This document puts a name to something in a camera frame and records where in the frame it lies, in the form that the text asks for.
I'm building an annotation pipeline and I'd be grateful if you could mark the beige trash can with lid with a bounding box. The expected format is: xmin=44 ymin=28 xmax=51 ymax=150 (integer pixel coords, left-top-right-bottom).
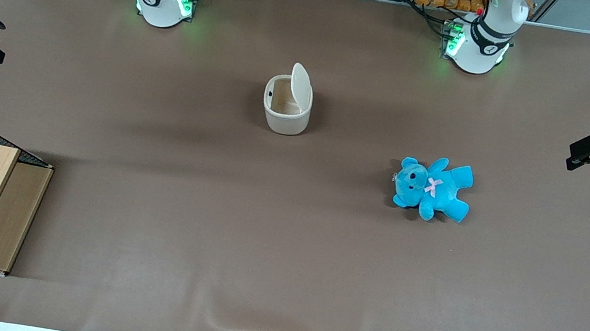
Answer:
xmin=258 ymin=58 xmax=319 ymax=139

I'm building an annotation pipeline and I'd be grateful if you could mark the blue teddy bear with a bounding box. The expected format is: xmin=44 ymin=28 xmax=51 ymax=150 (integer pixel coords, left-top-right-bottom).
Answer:
xmin=387 ymin=150 xmax=477 ymax=227

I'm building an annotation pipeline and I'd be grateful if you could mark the dark wooden shelf board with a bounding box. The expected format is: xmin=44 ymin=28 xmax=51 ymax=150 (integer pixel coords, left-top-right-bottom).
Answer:
xmin=0 ymin=159 xmax=54 ymax=278

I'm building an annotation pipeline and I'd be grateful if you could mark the brown table cloth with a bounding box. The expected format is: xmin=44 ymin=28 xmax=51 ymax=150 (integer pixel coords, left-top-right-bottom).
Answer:
xmin=0 ymin=0 xmax=590 ymax=331

